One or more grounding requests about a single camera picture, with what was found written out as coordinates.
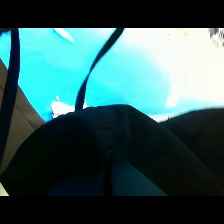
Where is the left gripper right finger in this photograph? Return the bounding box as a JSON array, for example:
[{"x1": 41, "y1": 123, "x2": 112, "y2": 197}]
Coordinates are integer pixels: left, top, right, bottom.
[{"x1": 109, "y1": 151, "x2": 168, "y2": 197}]

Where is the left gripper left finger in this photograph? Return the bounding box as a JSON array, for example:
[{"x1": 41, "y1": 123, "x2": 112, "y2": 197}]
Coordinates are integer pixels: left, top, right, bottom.
[{"x1": 48, "y1": 151, "x2": 110, "y2": 197}]

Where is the black garment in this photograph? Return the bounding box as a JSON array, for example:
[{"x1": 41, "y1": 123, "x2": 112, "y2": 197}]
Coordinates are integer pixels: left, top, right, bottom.
[{"x1": 0, "y1": 103, "x2": 224, "y2": 197}]

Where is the black cable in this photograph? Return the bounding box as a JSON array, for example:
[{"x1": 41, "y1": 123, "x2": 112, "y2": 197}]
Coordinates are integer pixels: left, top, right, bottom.
[
  {"x1": 0, "y1": 27, "x2": 22, "y2": 164},
  {"x1": 74, "y1": 27, "x2": 125, "y2": 112}
]

